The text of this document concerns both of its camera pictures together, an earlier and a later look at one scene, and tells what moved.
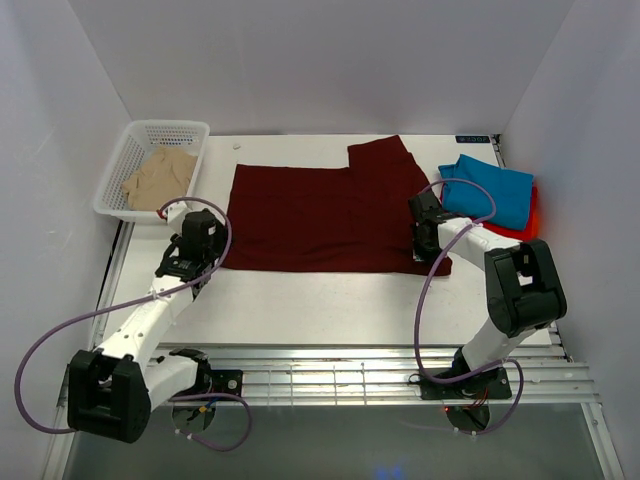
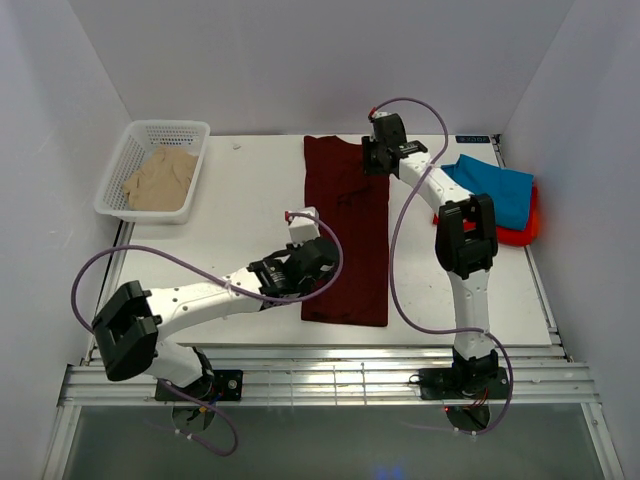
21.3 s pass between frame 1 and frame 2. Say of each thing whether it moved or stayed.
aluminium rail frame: stayed
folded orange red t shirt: stayed
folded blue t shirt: stayed
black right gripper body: moved
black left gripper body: moved
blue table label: stayed
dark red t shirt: moved
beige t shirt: stayed
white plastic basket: stayed
